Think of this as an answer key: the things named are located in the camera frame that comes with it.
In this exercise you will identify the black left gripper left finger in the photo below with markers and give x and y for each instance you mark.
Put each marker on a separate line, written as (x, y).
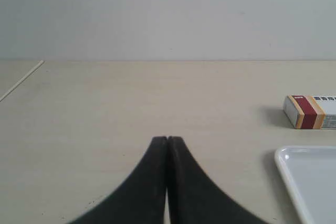
(141, 196)

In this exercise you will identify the white medicine box red stripe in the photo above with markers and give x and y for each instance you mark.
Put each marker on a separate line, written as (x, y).
(310, 112)

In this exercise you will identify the white plastic tray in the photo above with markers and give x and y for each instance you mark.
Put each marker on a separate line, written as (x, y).
(308, 173)

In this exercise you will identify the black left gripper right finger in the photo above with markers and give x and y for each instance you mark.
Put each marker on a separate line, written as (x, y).
(192, 196)

